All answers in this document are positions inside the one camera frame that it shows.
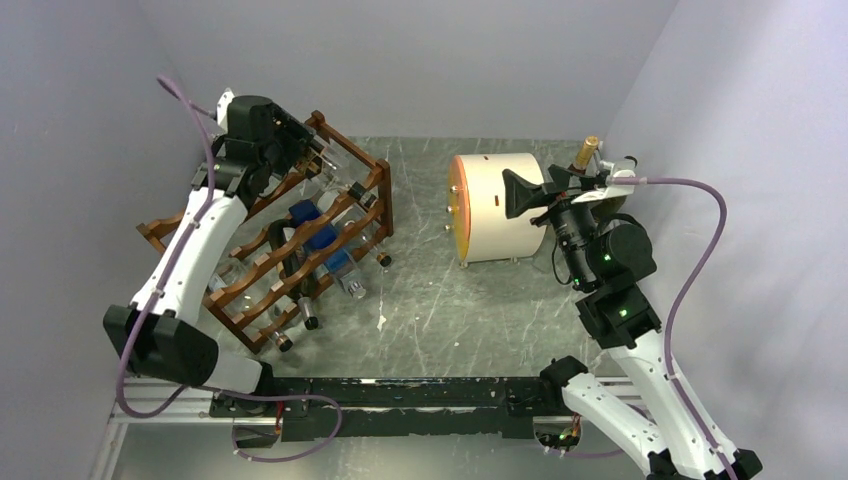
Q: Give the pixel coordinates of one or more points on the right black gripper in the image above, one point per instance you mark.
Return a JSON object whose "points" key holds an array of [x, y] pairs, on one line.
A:
{"points": [[521, 195]]}

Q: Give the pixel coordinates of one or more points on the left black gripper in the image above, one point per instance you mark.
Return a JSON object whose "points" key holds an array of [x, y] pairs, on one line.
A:
{"points": [[296, 136]]}

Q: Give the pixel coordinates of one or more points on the dark red wine bottle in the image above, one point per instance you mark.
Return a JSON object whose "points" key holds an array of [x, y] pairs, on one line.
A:
{"points": [[585, 154]]}

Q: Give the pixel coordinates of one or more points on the clear whisky bottle black label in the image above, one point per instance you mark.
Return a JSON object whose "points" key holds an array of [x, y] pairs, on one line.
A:
{"points": [[327, 168]]}

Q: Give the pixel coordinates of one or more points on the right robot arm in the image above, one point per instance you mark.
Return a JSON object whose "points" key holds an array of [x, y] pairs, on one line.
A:
{"points": [[673, 437]]}

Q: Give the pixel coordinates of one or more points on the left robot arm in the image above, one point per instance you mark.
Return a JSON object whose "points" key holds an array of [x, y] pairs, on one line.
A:
{"points": [[156, 333]]}

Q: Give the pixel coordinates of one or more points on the brown wooden wine rack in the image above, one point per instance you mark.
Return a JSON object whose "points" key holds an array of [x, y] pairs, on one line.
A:
{"points": [[245, 292]]}

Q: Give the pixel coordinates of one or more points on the white cylinder drum orange face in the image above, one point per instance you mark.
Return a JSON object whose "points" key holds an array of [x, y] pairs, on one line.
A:
{"points": [[476, 205]]}

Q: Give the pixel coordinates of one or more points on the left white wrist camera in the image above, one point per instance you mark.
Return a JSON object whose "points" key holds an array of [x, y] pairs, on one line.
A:
{"points": [[222, 105]]}

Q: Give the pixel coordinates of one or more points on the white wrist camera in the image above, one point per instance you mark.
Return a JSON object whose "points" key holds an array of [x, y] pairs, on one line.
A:
{"points": [[610, 180], [222, 105]]}

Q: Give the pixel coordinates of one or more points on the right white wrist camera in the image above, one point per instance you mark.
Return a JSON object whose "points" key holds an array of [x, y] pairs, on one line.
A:
{"points": [[610, 180]]}

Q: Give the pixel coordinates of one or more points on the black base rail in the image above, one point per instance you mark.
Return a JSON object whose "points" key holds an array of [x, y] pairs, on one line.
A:
{"points": [[511, 407]]}

